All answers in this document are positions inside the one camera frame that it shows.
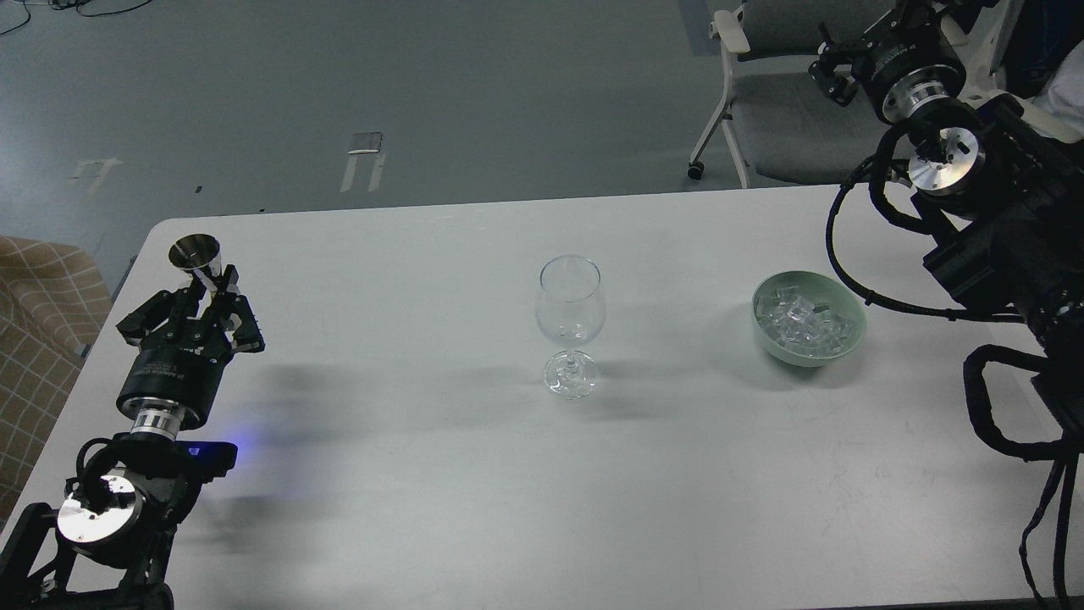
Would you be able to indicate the pile of ice cubes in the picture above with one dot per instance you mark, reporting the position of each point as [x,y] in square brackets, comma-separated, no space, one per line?
[800,325]

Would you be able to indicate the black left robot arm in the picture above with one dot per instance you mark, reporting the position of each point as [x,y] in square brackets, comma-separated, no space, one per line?
[108,545]

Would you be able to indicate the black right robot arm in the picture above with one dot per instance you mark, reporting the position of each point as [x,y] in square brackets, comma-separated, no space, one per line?
[1002,201]

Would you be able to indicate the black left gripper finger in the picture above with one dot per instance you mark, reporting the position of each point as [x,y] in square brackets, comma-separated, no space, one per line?
[163,315]
[233,315]

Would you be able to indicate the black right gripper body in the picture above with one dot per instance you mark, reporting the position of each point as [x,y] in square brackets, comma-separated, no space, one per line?
[901,67]

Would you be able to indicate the steel double jigger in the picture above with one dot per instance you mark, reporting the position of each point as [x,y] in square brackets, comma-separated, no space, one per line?
[199,255]

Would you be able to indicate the beige checkered cushion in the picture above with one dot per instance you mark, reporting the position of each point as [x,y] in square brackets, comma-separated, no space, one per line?
[54,302]

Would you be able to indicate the grey office chair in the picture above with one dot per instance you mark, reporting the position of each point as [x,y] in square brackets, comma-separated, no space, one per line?
[777,122]

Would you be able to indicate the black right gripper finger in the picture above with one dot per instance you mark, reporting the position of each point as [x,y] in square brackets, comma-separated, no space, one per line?
[908,16]
[836,86]

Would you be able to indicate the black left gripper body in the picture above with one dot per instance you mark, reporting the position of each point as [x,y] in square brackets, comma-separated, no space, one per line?
[186,372]

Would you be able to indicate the clear wine glass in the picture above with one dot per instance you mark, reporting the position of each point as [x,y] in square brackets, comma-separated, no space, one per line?
[571,311]

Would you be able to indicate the green bowl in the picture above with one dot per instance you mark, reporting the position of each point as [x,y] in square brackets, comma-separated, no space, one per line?
[816,287]

